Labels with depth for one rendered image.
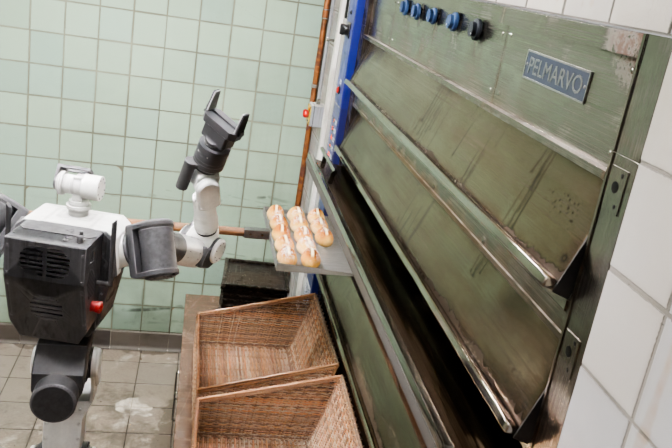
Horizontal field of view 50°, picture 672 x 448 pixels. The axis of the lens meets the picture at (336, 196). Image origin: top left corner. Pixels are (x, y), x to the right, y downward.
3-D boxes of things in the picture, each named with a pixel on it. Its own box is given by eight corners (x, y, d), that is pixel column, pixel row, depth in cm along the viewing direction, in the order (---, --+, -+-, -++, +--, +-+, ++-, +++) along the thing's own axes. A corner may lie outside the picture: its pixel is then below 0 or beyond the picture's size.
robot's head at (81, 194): (95, 212, 188) (97, 180, 185) (56, 206, 188) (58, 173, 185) (104, 205, 194) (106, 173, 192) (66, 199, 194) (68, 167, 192)
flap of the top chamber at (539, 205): (353, 87, 278) (379, 40, 273) (564, 297, 110) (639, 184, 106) (343, 82, 276) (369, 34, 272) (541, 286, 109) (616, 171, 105)
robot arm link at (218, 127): (229, 139, 185) (214, 174, 192) (253, 131, 192) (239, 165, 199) (195, 110, 189) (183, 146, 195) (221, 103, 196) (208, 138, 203)
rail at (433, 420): (306, 156, 284) (311, 157, 284) (439, 454, 116) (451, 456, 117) (308, 151, 283) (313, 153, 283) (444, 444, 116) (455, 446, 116)
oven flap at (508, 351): (342, 152, 286) (367, 108, 281) (524, 441, 118) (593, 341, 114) (332, 148, 284) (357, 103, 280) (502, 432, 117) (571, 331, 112)
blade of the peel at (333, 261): (275, 271, 232) (277, 263, 231) (262, 212, 283) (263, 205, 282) (384, 278, 240) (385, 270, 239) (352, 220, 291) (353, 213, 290)
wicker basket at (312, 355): (308, 350, 307) (317, 291, 299) (330, 433, 255) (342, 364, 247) (191, 344, 297) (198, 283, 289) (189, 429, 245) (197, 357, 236)
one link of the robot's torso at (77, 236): (108, 368, 181) (117, 235, 171) (-28, 347, 181) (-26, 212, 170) (142, 315, 210) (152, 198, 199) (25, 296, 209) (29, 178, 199)
